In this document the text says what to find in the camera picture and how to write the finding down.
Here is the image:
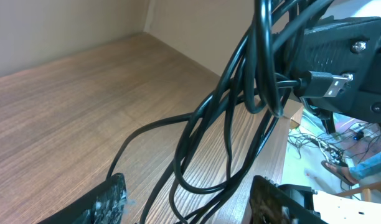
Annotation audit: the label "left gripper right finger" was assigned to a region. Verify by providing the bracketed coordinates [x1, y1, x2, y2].
[248, 175, 324, 224]

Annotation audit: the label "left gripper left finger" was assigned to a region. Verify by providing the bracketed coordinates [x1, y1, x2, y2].
[40, 173, 127, 224]

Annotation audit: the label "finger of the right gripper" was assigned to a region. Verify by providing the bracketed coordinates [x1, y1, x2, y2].
[293, 17, 381, 123]

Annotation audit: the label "black usb cables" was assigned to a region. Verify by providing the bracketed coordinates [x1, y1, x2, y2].
[105, 0, 355, 224]

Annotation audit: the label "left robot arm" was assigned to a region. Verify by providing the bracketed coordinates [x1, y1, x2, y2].
[43, 173, 381, 224]

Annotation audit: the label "person in blue clothing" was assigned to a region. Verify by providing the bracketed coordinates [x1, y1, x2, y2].
[321, 152, 381, 186]

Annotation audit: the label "floor cable clutter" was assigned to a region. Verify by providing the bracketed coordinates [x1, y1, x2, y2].
[288, 122, 381, 165]

